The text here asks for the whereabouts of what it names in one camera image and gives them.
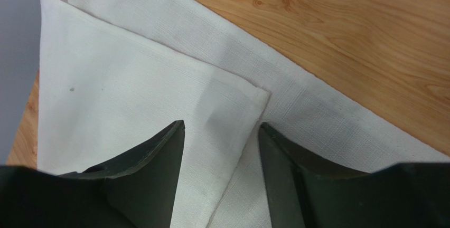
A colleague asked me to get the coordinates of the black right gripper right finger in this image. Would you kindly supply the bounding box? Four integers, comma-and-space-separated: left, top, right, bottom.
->
258, 123, 449, 227

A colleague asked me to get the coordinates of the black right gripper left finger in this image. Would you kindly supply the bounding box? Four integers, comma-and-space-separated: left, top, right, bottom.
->
1, 120, 185, 227

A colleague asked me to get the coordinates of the white cloth napkin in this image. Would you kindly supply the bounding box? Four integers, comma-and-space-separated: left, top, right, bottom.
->
37, 0, 449, 227

